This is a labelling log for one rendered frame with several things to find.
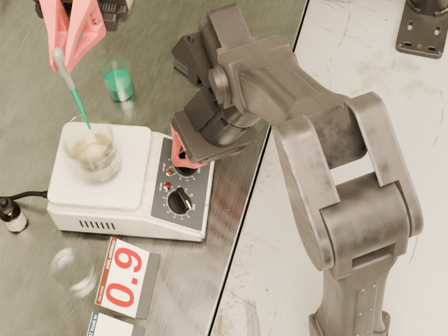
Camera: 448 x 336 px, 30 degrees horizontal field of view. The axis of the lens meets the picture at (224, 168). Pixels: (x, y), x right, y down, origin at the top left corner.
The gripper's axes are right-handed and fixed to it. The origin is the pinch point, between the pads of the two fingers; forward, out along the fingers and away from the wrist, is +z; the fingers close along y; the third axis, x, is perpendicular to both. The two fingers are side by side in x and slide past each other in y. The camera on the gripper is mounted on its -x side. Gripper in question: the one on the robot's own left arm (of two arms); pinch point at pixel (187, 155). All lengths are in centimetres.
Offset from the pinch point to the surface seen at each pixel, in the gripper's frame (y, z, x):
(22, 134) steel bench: 12.2, 17.7, -15.3
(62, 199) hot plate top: 16.4, 4.9, -1.0
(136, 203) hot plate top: 9.7, 0.3, 3.6
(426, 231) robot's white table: -21.6, -10.3, 22.7
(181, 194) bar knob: 3.6, -0.3, 4.7
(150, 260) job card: 7.8, 7.0, 10.0
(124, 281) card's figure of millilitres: 12.6, 6.8, 11.3
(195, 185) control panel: 0.0, 1.4, 3.9
